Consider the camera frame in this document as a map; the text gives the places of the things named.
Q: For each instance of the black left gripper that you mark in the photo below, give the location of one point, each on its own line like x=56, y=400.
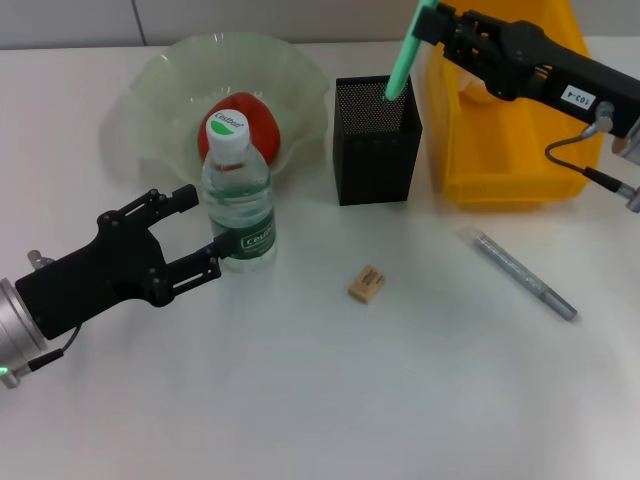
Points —
x=95, y=277

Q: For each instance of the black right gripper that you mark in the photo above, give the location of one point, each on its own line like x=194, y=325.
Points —
x=530, y=65

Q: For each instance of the clear green-label water bottle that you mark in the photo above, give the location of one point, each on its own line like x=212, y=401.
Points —
x=240, y=200

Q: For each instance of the mint green utility knife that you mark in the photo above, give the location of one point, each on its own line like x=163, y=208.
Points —
x=402, y=65

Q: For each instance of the white paper ball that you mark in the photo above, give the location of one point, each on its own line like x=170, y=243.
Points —
x=472, y=92

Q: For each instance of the red orange fruit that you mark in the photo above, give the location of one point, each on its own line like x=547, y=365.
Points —
x=265, y=130

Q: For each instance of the tan rubber eraser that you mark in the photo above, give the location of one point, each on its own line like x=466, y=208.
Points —
x=367, y=284

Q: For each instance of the grey marker pen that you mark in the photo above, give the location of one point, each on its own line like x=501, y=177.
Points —
x=520, y=275

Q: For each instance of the pale green glass fruit plate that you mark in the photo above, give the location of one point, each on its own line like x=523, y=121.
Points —
x=165, y=100

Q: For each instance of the black mesh pen holder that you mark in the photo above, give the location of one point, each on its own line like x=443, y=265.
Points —
x=375, y=170

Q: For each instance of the yellow plastic storage bin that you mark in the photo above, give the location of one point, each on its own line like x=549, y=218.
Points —
x=500, y=150

